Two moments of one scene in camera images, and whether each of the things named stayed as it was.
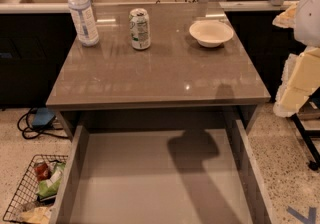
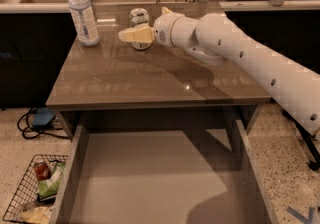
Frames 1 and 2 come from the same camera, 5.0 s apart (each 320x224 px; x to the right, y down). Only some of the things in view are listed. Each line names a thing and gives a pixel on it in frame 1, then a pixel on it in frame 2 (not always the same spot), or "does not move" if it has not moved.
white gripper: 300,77 → 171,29
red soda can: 42,171 does not move
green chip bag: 48,187 does not move
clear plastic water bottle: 82,14 does not move
